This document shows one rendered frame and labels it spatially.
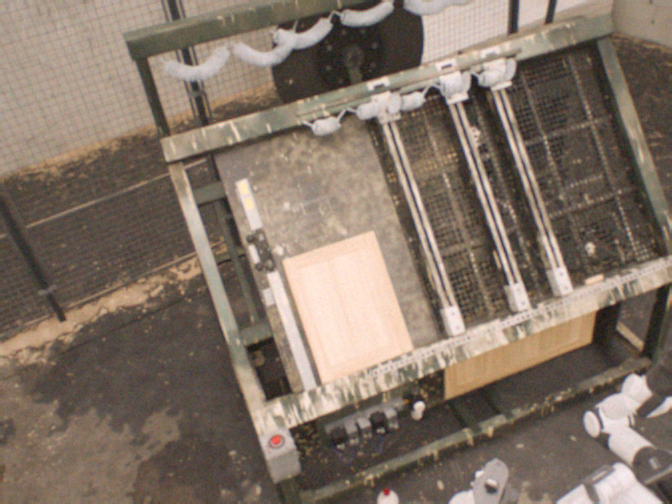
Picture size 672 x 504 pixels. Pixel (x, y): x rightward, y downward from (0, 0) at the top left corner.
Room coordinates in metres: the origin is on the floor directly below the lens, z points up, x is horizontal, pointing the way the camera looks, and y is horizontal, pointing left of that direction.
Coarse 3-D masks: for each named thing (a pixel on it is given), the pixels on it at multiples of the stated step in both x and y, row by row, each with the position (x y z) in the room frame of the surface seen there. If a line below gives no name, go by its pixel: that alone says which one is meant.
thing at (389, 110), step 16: (384, 80) 2.75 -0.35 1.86; (384, 96) 2.70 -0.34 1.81; (384, 112) 2.65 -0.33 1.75; (384, 128) 2.64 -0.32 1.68; (384, 144) 2.64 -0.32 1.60; (400, 144) 2.60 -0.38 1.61; (400, 160) 2.58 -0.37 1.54; (400, 176) 2.50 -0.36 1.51; (400, 192) 2.50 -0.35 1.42; (416, 192) 2.45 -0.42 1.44; (416, 208) 2.41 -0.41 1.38; (416, 224) 2.36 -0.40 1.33; (416, 240) 2.36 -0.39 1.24; (432, 240) 2.31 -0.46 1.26; (432, 256) 2.29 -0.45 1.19; (432, 272) 2.22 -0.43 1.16; (448, 288) 2.17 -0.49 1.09; (448, 304) 2.15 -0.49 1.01; (448, 320) 2.08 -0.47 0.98
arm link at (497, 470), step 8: (488, 464) 0.90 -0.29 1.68; (496, 464) 0.90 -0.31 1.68; (504, 464) 0.89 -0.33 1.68; (488, 472) 0.88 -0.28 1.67; (496, 472) 0.88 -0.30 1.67; (504, 472) 0.88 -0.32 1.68; (480, 480) 0.87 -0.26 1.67; (504, 480) 0.86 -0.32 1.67; (480, 488) 0.86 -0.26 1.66; (504, 488) 0.87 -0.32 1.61; (480, 496) 0.84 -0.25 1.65; (488, 496) 0.84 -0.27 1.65; (496, 496) 0.83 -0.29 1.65; (504, 496) 0.87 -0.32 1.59
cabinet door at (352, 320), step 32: (320, 256) 2.28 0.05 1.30; (352, 256) 2.29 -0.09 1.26; (320, 288) 2.19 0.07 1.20; (352, 288) 2.20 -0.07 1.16; (384, 288) 2.20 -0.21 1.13; (320, 320) 2.10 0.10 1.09; (352, 320) 2.10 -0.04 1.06; (384, 320) 2.11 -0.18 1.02; (320, 352) 2.00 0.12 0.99; (352, 352) 2.01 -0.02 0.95; (384, 352) 2.01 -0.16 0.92
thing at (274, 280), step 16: (240, 192) 2.43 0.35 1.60; (256, 208) 2.39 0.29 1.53; (256, 224) 2.34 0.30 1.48; (272, 272) 2.21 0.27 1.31; (272, 288) 2.16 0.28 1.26; (288, 304) 2.12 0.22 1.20; (288, 320) 2.07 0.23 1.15; (288, 336) 2.03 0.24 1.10; (304, 352) 1.99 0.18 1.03; (304, 368) 1.94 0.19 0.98; (304, 384) 1.90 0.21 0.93
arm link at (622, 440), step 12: (588, 420) 1.27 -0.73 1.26; (588, 432) 1.25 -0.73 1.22; (600, 432) 1.22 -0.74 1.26; (612, 432) 1.20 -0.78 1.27; (624, 432) 1.18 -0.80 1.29; (600, 444) 1.20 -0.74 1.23; (612, 444) 1.17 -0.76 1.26; (624, 444) 1.14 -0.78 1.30; (636, 444) 1.12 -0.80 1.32; (648, 444) 1.11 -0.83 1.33; (624, 456) 1.12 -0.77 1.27
